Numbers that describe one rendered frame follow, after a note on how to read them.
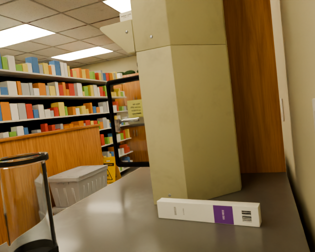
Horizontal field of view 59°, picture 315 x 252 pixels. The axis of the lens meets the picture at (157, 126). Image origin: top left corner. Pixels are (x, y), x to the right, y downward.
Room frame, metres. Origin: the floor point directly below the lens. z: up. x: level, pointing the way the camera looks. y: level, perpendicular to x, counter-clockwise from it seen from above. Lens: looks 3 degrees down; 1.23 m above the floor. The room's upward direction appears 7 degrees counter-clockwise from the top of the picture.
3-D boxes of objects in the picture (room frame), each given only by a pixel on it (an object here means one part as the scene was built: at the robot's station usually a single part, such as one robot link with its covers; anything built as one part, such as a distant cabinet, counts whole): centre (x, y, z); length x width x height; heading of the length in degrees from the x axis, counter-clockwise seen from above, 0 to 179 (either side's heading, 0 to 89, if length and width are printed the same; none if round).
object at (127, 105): (1.23, 0.08, 1.19); 0.30 x 0.01 x 0.40; 62
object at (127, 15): (0.98, 0.05, 1.54); 0.05 x 0.05 x 0.06; 65
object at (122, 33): (1.03, 0.03, 1.46); 0.32 x 0.12 x 0.10; 159
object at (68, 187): (3.16, 0.94, 0.49); 0.60 x 0.42 x 0.33; 159
